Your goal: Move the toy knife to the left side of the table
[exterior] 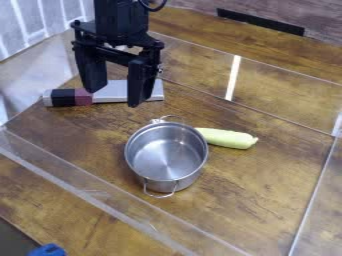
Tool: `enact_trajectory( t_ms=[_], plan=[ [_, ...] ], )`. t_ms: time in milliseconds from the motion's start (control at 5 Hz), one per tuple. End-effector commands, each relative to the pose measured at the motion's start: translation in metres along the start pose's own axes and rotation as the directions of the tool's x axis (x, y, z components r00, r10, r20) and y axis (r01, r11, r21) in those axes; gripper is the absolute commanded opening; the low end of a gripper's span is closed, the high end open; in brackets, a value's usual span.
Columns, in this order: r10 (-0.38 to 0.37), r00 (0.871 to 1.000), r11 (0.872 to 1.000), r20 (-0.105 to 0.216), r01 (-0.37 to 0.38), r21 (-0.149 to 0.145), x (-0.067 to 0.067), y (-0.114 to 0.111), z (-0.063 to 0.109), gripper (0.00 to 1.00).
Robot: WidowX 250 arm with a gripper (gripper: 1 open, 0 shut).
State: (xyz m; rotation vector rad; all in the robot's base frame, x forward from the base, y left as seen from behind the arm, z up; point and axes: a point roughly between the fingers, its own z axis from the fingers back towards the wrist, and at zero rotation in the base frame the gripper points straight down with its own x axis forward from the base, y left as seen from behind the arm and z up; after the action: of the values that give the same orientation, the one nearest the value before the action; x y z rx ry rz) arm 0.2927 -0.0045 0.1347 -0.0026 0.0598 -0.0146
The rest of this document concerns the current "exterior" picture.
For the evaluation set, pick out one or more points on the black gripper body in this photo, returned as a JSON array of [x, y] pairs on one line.
[[118, 25]]

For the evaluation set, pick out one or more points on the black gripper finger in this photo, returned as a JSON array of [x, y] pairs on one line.
[[141, 75], [92, 69]]

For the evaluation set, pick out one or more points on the green spoon handle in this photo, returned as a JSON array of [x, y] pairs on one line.
[[227, 138]]

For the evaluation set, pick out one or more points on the toy cleaver knife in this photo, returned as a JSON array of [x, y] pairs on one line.
[[113, 93]]

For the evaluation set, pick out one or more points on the small steel pot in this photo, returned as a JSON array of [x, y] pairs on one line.
[[165, 153]]

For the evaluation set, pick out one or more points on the black strip on table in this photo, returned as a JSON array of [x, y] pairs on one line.
[[261, 22]]

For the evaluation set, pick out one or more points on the blue object at corner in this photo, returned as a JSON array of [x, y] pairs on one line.
[[48, 250]]

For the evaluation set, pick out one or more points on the clear acrylic enclosure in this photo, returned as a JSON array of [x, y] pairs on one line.
[[224, 170]]

